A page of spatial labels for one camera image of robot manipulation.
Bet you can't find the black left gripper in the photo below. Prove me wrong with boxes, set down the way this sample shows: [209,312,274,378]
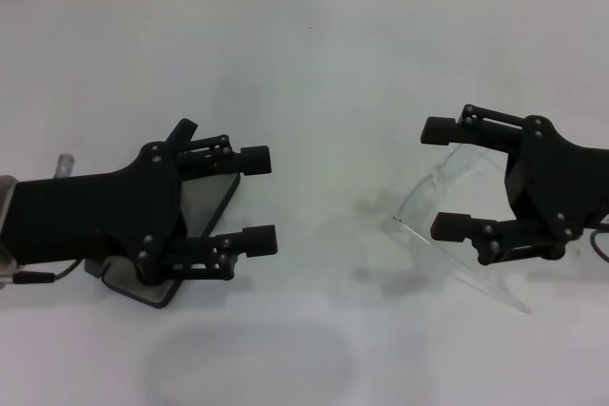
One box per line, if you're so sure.
[9,142,187,287]

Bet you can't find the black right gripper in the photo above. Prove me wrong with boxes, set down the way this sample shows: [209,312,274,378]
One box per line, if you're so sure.
[420,103,609,268]

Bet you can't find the clear frame glasses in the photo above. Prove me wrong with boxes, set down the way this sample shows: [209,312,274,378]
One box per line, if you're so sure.
[380,142,533,316]

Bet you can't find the black glasses case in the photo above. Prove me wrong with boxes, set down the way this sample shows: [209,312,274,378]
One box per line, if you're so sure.
[84,118,243,308]

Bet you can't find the silver left wrist stub plug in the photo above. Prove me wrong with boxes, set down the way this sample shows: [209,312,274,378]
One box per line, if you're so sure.
[55,152,77,180]

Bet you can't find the left wrist cable with plug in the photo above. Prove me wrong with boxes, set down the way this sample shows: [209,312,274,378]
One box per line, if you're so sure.
[0,258,94,289]

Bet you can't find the wrist cable with plug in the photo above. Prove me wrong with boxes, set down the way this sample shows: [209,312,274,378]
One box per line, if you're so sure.
[0,258,94,289]
[591,228,609,264]

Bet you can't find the right wrist cable with plug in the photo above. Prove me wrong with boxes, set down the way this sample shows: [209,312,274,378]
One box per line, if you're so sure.
[591,228,609,264]

